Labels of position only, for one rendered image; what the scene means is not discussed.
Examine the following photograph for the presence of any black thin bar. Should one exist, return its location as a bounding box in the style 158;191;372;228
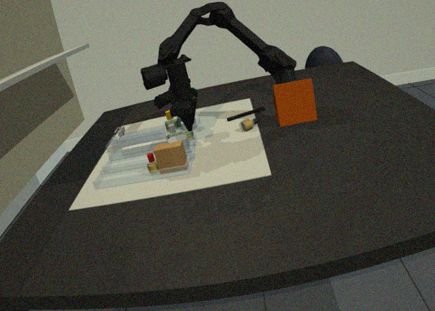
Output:
227;107;265;122

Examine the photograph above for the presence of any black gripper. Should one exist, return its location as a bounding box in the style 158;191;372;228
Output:
169;78;198;131

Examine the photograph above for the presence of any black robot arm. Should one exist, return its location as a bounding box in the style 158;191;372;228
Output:
141;1;298;109

